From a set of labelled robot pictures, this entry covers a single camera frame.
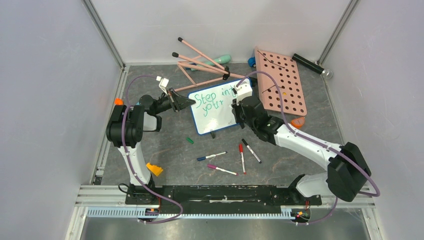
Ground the pink whiteboard marker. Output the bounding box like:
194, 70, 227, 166
207, 164, 239, 176

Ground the red whiteboard marker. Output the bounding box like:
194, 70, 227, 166
238, 143, 247, 175

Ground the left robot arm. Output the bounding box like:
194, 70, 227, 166
106, 88, 196, 204

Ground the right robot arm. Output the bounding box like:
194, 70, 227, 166
231, 96, 371, 204

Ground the blue framed whiteboard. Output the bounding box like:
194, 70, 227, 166
188, 80, 239, 135

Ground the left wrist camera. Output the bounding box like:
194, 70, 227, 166
156, 76, 169, 96

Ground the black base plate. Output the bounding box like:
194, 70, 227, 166
125, 185, 322, 215

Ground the orange tape roll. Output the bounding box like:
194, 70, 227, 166
290, 116, 306, 129

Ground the blue whiteboard marker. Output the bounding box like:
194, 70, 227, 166
196, 151, 228, 162

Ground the pink folding tripod stand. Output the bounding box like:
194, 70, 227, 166
171, 36, 244, 92

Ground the purple cable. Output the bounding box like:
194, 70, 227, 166
235, 70, 381, 226
120, 74, 184, 225

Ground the blue toy car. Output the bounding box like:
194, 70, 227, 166
247, 57, 256, 68

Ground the yellow plastic wedge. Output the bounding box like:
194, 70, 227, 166
146, 162, 164, 177

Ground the black whiteboard marker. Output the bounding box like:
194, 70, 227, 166
241, 138, 262, 164

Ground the mint green bottle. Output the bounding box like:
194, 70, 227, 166
190, 54, 232, 72

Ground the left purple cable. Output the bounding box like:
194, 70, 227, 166
120, 74, 184, 225

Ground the black flashlight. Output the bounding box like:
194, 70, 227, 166
292, 53, 333, 80

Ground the orange clip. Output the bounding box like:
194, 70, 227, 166
114, 98, 124, 106

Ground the pink perforated board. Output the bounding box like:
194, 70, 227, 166
254, 47, 307, 117

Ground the green marker cap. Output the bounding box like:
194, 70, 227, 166
186, 137, 194, 144

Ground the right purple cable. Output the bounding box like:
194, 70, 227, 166
235, 70, 381, 226

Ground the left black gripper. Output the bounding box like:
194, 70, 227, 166
153, 87, 196, 115

